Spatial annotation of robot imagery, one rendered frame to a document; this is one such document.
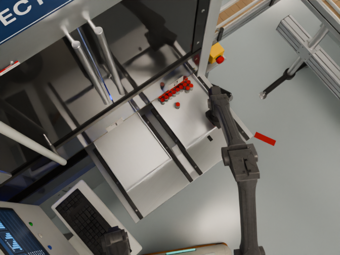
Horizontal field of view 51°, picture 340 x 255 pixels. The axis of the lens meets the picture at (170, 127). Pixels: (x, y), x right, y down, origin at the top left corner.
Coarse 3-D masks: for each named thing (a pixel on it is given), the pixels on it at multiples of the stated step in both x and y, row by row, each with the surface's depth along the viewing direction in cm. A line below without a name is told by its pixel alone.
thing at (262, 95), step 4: (304, 64) 266; (288, 68) 261; (300, 68) 264; (284, 72) 261; (284, 76) 260; (288, 76) 260; (292, 76) 260; (276, 80) 262; (280, 80) 260; (284, 80) 261; (272, 84) 262; (276, 84) 261; (268, 88) 263; (272, 88) 262; (264, 92) 263; (268, 92) 263; (260, 96) 269; (264, 96) 269
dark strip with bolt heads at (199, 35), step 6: (198, 0) 112; (204, 0) 114; (198, 6) 115; (204, 6) 117; (198, 12) 118; (204, 12) 121; (198, 18) 122; (204, 18) 125; (198, 24) 126; (204, 24) 130; (198, 30) 131; (198, 36) 136; (198, 42) 140; (192, 48) 143; (198, 48) 146
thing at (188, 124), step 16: (192, 80) 179; (176, 96) 177; (192, 96) 177; (208, 96) 176; (160, 112) 175; (176, 112) 174; (192, 112) 174; (176, 128) 172; (192, 128) 172; (208, 128) 172; (192, 144) 169
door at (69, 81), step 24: (48, 48) 85; (72, 48) 91; (24, 72) 87; (48, 72) 93; (72, 72) 101; (96, 72) 110; (0, 96) 89; (24, 96) 95; (48, 96) 103; (72, 96) 113; (96, 96) 124; (0, 120) 98; (24, 120) 106; (48, 120) 116; (72, 120) 128; (0, 144) 109; (48, 144) 132; (0, 168) 124
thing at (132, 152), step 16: (128, 128) 172; (144, 128) 172; (96, 144) 170; (112, 144) 170; (128, 144) 170; (144, 144) 170; (160, 144) 168; (112, 160) 168; (128, 160) 168; (144, 160) 168; (160, 160) 168; (128, 176) 166; (144, 176) 166
